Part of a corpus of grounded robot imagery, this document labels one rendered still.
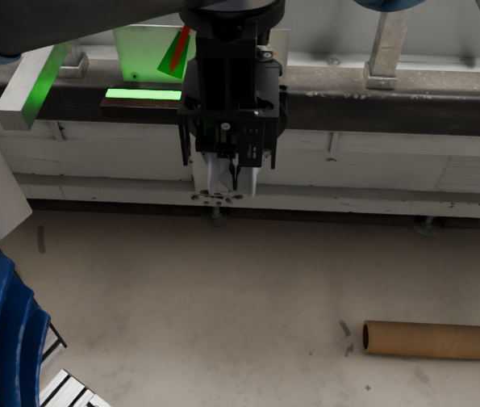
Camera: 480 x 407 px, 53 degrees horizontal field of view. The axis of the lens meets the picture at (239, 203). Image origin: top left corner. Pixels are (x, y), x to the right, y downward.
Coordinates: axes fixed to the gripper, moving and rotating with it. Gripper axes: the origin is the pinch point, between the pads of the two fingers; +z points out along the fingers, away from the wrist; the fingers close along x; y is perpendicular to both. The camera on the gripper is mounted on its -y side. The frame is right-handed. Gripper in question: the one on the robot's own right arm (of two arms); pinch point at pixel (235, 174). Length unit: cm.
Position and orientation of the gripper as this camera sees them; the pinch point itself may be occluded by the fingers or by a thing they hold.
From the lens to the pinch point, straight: 48.3
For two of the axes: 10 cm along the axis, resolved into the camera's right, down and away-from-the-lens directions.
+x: 10.0, 0.4, -0.4
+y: -0.6, 7.8, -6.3
